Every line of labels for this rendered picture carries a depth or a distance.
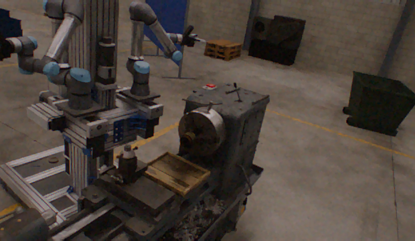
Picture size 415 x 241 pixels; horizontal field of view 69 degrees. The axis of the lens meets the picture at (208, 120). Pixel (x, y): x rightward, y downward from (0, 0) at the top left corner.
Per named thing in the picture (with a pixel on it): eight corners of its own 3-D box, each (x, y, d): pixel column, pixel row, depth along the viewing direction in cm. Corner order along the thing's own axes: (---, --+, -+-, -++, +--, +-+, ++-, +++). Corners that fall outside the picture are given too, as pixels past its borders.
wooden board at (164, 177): (166, 155, 212) (167, 150, 210) (209, 176, 196) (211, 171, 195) (136, 173, 187) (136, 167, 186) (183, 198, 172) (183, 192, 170)
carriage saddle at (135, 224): (118, 175, 182) (118, 167, 180) (181, 210, 163) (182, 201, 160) (75, 199, 158) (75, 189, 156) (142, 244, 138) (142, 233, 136)
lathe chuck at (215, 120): (180, 137, 221) (192, 100, 206) (215, 160, 210) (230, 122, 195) (173, 141, 213) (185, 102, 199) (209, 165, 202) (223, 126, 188)
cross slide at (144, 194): (117, 168, 178) (117, 161, 176) (175, 200, 160) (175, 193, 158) (94, 180, 165) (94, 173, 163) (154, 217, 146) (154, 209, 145)
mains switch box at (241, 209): (231, 221, 286) (250, 146, 254) (247, 230, 279) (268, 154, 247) (213, 243, 259) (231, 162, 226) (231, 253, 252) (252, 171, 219)
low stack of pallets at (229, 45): (218, 51, 1067) (220, 38, 1050) (241, 56, 1038) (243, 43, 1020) (202, 55, 961) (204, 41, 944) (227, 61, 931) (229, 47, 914)
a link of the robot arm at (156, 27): (149, 1, 201) (186, 55, 233) (144, -2, 210) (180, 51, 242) (136, 11, 200) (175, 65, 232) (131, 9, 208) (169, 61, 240)
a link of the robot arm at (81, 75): (82, 96, 183) (82, 73, 178) (63, 90, 186) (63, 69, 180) (94, 90, 194) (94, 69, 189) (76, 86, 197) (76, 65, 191)
